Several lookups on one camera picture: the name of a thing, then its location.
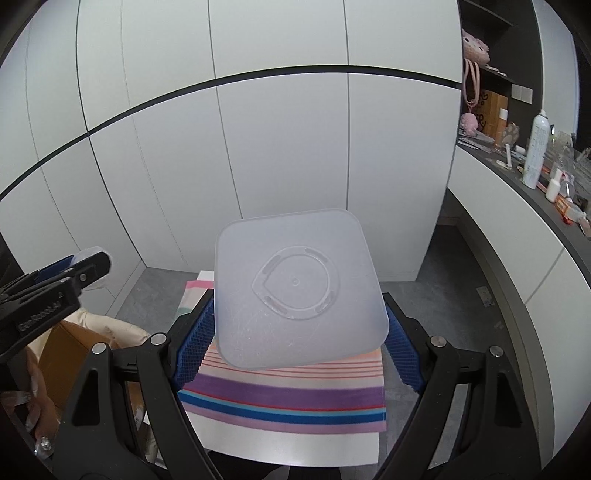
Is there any white round compact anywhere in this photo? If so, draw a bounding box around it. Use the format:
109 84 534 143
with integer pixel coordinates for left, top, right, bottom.
70 246 112 291

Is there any small white bottle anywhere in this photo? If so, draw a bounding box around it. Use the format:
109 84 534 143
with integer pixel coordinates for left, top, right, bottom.
545 168 563 203

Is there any person left hand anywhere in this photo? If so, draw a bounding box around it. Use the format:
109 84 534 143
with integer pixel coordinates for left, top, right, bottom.
1 347 59 460

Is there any clear square plastic case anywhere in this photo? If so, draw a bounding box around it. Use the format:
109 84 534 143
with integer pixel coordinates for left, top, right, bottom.
214 209 389 370

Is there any white spray can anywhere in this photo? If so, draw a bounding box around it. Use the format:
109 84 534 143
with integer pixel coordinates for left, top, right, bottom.
522 109 551 189

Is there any pink plush toy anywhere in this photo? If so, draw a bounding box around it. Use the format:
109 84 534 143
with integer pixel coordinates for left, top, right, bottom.
460 30 490 137

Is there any brown cardboard box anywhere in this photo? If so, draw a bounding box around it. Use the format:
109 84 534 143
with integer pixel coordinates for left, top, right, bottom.
38 320 157 458

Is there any striped colourful cloth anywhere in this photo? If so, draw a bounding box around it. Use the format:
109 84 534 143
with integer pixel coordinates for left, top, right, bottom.
174 276 388 434

